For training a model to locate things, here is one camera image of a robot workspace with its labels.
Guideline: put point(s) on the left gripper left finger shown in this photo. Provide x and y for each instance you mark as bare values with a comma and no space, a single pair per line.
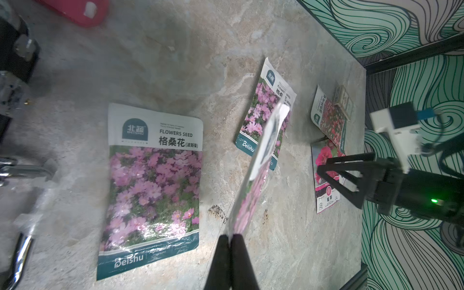
219,277

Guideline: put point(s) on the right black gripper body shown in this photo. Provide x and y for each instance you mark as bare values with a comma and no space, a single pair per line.
424,194

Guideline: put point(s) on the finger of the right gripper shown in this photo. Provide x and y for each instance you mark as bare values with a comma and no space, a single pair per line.
358,169

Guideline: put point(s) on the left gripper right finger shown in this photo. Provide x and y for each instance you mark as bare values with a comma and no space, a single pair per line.
242,276

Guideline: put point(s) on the red flower green seed packet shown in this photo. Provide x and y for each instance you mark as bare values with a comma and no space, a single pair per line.
329,119

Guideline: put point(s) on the purple flower seed packet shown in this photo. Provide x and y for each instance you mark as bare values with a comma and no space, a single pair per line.
270,89
155,163
251,188

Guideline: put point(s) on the purple flower seed packet front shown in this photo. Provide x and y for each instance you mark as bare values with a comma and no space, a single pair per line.
155,163

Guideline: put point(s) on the purple flower seed packet back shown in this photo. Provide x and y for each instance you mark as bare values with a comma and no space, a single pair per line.
270,89

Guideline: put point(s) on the small red white card box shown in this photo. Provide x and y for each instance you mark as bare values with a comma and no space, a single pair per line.
343,101

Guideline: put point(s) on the pink small case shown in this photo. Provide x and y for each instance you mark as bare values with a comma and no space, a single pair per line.
84,13

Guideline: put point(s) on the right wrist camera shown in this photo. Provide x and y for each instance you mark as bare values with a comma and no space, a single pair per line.
402,124

